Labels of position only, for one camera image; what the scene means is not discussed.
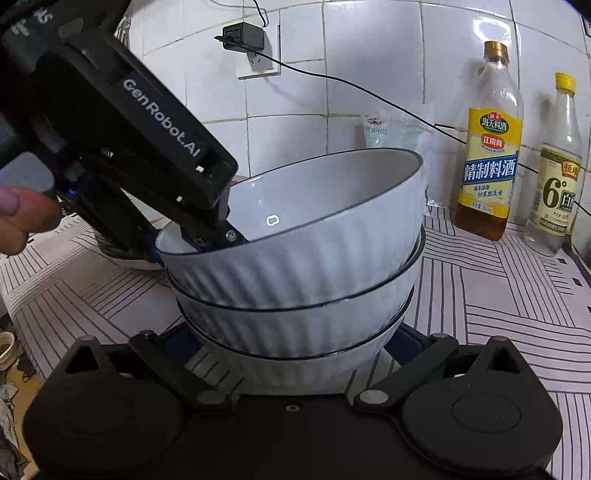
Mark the white salt bag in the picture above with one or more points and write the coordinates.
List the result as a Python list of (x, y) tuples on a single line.
[(376, 131)]

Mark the clear plastic bag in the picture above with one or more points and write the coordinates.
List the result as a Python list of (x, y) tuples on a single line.
[(415, 134)]

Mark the white wall socket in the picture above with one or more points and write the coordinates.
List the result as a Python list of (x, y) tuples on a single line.
[(261, 62)]

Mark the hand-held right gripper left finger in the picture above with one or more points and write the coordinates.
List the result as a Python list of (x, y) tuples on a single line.
[(180, 346)]

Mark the clear vinegar bottle yellow cap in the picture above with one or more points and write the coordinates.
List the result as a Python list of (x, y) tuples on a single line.
[(554, 184)]

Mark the cooking wine bottle yellow label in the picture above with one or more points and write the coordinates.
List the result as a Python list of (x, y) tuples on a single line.
[(491, 152)]

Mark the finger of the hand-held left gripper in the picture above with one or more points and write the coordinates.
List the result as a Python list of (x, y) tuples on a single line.
[(221, 233), (134, 230)]

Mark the person's left hand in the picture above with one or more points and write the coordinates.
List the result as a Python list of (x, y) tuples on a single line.
[(25, 221)]

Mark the white ribbed bowl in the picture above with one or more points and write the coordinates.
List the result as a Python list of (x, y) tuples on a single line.
[(300, 374), (300, 330), (323, 221)]

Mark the black charger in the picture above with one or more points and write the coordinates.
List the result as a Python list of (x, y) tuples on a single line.
[(244, 36)]

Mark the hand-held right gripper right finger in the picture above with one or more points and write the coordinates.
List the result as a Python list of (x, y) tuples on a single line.
[(408, 341)]

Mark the striped white table mat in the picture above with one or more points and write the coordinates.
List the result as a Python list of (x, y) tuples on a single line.
[(485, 295)]

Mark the grey cloth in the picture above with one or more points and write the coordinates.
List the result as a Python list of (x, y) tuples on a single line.
[(9, 429)]

